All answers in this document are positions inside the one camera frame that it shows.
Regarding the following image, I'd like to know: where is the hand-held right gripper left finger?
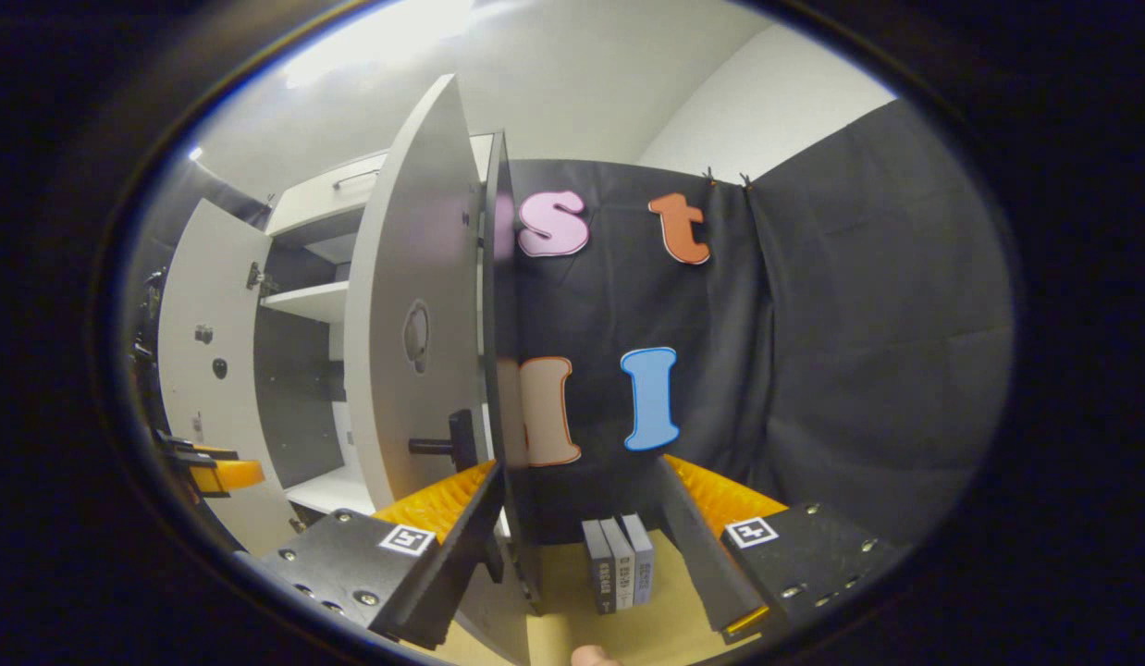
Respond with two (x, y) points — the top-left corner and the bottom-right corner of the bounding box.
(258, 461), (506, 651)

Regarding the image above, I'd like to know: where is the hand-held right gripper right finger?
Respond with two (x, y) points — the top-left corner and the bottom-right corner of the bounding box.
(654, 455), (899, 647)

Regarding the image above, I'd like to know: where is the white cabinet door camera sticker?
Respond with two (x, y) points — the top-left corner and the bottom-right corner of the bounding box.
(156, 199), (305, 556)

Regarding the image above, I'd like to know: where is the white cabinet door cat sticker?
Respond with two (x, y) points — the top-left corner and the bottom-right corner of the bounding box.
(343, 74), (543, 666)

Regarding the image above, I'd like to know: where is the white and grey cabinet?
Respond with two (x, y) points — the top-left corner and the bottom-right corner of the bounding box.
(253, 134), (495, 547)

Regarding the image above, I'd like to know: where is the white cabinet shelf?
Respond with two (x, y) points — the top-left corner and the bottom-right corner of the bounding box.
(284, 462), (379, 516)
(261, 280), (351, 325)

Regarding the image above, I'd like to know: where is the white cabinet drawer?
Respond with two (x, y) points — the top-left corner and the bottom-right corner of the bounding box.
(265, 134), (495, 237)

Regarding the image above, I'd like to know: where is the black equipment stand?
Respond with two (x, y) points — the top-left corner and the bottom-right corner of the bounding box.
(129, 268), (171, 417)

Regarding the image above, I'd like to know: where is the black door handle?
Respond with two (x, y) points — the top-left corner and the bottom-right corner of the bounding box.
(409, 410), (478, 473)

